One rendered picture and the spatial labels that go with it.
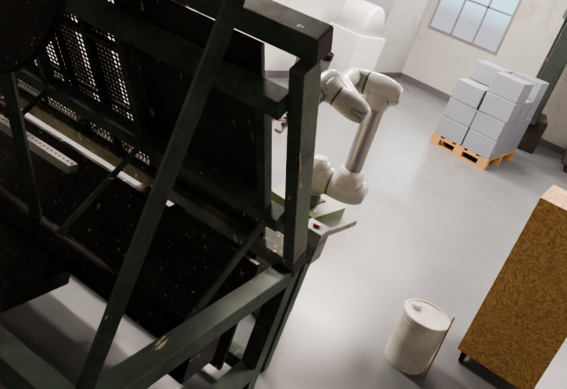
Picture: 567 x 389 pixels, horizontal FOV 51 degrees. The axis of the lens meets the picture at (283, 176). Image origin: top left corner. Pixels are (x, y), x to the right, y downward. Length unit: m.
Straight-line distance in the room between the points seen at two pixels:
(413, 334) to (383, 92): 1.48
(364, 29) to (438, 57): 3.58
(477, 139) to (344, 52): 2.34
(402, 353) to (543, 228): 1.12
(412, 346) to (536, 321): 0.77
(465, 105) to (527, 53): 3.45
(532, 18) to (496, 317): 8.51
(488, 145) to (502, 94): 0.70
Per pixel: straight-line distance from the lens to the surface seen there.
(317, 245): 2.95
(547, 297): 3.96
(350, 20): 9.31
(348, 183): 3.34
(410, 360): 3.88
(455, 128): 8.78
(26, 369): 2.05
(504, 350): 4.15
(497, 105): 8.58
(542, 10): 11.95
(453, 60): 12.40
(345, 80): 2.96
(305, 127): 2.12
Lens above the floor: 2.23
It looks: 22 degrees down
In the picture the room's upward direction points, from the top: 19 degrees clockwise
